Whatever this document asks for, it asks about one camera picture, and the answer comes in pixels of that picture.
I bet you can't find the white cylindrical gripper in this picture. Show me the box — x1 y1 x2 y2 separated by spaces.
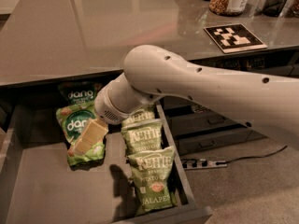
73 74 150 155

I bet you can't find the green dang chip bag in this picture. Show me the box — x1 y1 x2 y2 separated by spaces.
58 81 102 105
56 102 105 166

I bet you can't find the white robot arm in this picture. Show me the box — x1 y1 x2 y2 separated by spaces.
94 45 299 149

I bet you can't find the front Kettle jalapeno chip bag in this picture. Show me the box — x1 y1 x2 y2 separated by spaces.
128 147 175 216

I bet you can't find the open grey top drawer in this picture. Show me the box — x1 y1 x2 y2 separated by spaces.
0 87 212 224

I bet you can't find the lower right grey drawer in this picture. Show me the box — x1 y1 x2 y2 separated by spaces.
176 128 264 155

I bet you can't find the middle right grey drawer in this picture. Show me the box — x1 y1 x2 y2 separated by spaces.
164 105 243 137

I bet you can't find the grey power strip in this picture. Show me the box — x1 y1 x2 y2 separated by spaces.
182 159 227 170

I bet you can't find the black white fiducial marker tile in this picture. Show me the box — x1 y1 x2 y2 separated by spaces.
204 23 267 54

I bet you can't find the black power cable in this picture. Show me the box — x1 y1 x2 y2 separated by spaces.
226 145 289 165

